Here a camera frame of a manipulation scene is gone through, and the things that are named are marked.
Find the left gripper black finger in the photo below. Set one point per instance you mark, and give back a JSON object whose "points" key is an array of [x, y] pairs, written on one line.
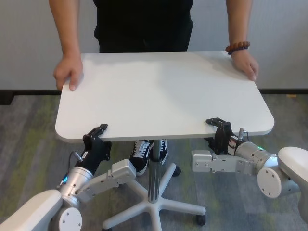
{"points": [[96, 134]]}

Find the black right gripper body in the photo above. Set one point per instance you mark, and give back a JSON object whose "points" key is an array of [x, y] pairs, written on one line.
{"points": [[223, 142]]}

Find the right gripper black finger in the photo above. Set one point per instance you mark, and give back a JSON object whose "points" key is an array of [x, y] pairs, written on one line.
{"points": [[217, 122]]}

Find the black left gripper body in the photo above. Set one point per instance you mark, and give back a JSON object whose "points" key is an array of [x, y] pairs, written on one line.
{"points": [[95, 154]]}

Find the white rolling pedestal table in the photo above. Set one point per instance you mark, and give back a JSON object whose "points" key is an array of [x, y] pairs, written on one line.
{"points": [[163, 96]]}

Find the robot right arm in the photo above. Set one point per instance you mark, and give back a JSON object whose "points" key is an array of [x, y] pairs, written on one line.
{"points": [[252, 151]]}

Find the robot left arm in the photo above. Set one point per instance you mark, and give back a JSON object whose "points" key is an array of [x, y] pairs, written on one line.
{"points": [[31, 209]]}

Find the person's left forearm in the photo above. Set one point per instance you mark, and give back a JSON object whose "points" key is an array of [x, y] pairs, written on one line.
{"points": [[238, 21]]}

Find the person's right forearm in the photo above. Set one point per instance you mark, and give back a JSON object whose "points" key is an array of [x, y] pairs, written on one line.
{"points": [[66, 29]]}

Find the person's left hand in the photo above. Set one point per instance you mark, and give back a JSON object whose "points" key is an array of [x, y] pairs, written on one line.
{"points": [[245, 63]]}

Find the person's right hand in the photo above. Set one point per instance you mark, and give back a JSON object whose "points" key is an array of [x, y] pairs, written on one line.
{"points": [[68, 69]]}

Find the black white canvas sneaker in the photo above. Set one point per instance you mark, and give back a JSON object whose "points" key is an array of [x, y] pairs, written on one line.
{"points": [[139, 158], [163, 151]]}

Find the small yellow floor scrap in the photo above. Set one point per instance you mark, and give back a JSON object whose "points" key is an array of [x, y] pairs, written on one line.
{"points": [[290, 95]]}

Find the person in black clothes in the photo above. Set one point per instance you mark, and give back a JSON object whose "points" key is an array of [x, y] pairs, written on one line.
{"points": [[143, 21]]}

